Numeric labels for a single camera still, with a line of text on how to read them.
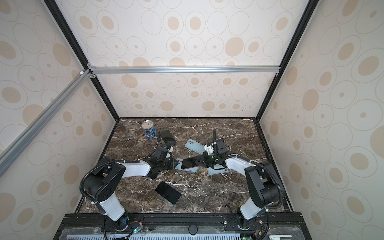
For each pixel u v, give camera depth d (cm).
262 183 46
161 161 76
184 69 92
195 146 105
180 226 73
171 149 89
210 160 80
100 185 47
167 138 105
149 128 100
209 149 86
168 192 81
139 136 109
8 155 51
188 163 97
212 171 92
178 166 94
